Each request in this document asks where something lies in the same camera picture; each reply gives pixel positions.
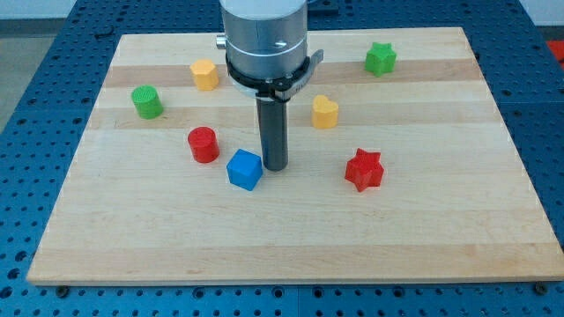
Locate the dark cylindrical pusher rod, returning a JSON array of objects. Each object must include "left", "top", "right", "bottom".
[{"left": 256, "top": 100, "right": 288, "bottom": 172}]

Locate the green star block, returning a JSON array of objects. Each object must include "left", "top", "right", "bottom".
[{"left": 364, "top": 42, "right": 397, "bottom": 77}]

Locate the wooden board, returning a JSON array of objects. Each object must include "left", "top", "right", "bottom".
[{"left": 27, "top": 27, "right": 563, "bottom": 286}]

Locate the blue cube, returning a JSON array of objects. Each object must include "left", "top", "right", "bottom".
[{"left": 226, "top": 149, "right": 263, "bottom": 191}]

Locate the yellow heart block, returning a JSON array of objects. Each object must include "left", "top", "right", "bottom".
[{"left": 311, "top": 95, "right": 339, "bottom": 129}]

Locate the yellow hexagon block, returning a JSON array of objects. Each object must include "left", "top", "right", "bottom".
[{"left": 189, "top": 59, "right": 219, "bottom": 91}]

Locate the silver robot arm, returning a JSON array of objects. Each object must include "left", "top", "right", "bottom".
[{"left": 216, "top": 0, "right": 324, "bottom": 171}]

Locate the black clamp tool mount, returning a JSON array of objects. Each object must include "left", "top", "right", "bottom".
[{"left": 226, "top": 49, "right": 324, "bottom": 103}]

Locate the green cylinder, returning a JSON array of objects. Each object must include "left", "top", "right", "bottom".
[{"left": 131, "top": 85, "right": 164, "bottom": 120}]

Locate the red cylinder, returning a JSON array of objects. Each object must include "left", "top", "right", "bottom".
[{"left": 187, "top": 127, "right": 219, "bottom": 163}]

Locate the red star block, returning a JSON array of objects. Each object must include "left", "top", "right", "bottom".
[{"left": 345, "top": 148, "right": 385, "bottom": 192}]

